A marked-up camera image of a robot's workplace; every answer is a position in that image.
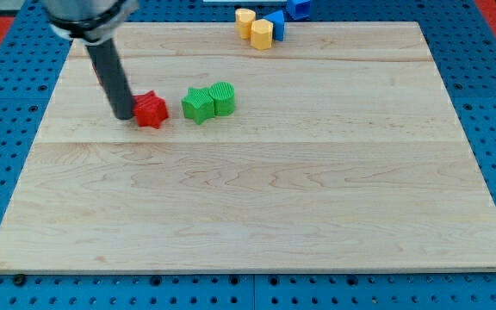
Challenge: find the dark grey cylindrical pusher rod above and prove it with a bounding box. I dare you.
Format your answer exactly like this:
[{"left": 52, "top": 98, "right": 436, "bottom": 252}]
[{"left": 87, "top": 39, "right": 134, "bottom": 121}]

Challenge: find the red star block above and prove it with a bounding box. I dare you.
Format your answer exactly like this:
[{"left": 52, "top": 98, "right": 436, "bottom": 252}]
[{"left": 133, "top": 90, "right": 169, "bottom": 129}]

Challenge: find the green star block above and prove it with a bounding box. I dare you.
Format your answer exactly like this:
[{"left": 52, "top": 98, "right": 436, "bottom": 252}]
[{"left": 181, "top": 87, "right": 215, "bottom": 125}]

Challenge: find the green circle block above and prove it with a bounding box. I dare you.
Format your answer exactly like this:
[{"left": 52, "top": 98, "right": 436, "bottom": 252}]
[{"left": 209, "top": 81, "right": 236, "bottom": 116}]

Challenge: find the yellow hexagon block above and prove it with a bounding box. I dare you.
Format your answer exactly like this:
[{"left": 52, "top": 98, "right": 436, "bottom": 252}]
[{"left": 250, "top": 19, "right": 274, "bottom": 50}]

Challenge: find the blue triangle block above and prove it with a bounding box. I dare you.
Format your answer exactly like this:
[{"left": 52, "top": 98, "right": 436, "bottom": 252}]
[{"left": 263, "top": 10, "right": 285, "bottom": 41}]

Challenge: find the blue cube block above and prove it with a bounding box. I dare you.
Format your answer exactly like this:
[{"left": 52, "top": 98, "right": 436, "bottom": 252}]
[{"left": 286, "top": 0, "right": 312, "bottom": 21}]

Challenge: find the light wooden board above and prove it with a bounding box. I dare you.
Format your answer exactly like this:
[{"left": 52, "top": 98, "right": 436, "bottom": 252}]
[{"left": 0, "top": 22, "right": 496, "bottom": 275}]

